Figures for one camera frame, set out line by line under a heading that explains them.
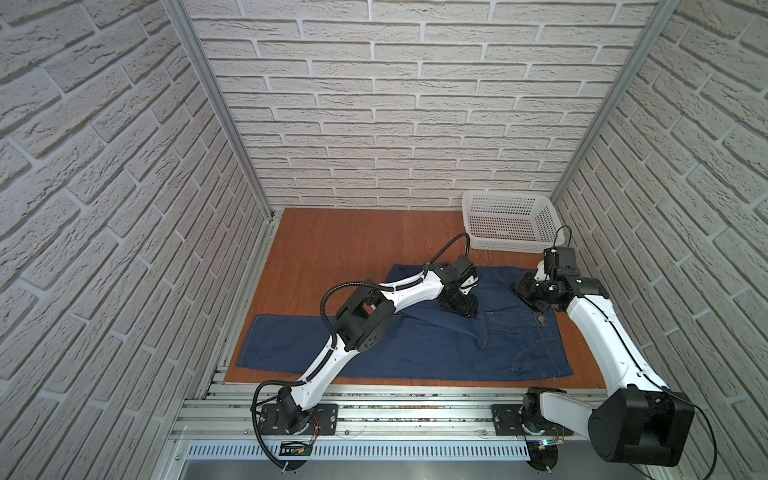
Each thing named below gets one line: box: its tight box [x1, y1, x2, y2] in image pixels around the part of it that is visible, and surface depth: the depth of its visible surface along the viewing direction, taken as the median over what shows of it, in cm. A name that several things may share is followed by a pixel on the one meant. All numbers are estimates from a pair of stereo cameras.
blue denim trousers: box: [238, 267, 573, 380], surface depth 87 cm
